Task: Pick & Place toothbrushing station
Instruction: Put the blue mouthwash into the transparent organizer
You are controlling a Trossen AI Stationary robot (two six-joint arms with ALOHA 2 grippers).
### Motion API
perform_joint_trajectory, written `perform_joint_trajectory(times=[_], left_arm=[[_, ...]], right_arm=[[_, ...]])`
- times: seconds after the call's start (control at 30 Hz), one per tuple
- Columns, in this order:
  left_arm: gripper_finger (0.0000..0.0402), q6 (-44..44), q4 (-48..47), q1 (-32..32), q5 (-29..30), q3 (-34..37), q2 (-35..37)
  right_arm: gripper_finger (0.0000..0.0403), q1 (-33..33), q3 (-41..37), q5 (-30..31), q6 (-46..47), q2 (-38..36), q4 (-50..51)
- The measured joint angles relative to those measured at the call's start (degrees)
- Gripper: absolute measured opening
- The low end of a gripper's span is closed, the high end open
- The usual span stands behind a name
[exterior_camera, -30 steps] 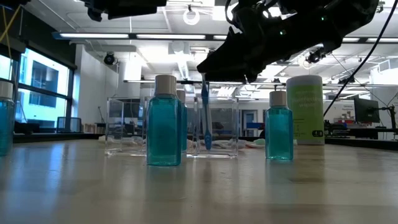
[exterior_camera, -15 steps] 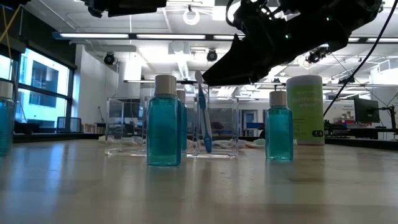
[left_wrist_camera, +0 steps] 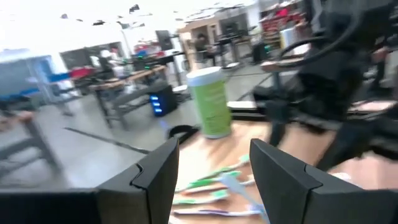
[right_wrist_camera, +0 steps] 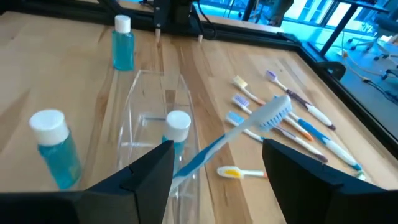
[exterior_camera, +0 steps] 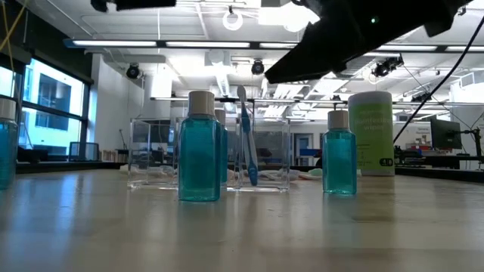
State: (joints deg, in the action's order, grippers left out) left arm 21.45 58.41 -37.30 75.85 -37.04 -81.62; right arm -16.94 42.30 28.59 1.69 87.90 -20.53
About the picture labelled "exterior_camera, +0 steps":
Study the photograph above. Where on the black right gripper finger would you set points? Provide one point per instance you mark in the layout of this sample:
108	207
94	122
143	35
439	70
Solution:
314	56

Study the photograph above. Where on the teal mouthwash bottle white cap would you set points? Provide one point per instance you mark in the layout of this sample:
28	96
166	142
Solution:
339	162
7	151
224	151

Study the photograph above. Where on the black hanging spotlight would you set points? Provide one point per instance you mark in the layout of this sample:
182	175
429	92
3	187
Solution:
387	65
132	71
257	67

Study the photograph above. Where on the linear ceiling light bar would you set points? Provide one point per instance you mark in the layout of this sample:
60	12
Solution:
208	44

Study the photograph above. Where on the green disinfecting wipes canister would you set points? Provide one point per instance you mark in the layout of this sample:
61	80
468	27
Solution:
372	132

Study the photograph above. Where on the large window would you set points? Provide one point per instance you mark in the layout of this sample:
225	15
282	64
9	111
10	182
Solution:
56	94

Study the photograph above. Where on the black computer monitor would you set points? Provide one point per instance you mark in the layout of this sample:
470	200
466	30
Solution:
446	134

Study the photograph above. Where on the small white cap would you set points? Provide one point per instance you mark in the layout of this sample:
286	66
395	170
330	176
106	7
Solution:
199	158

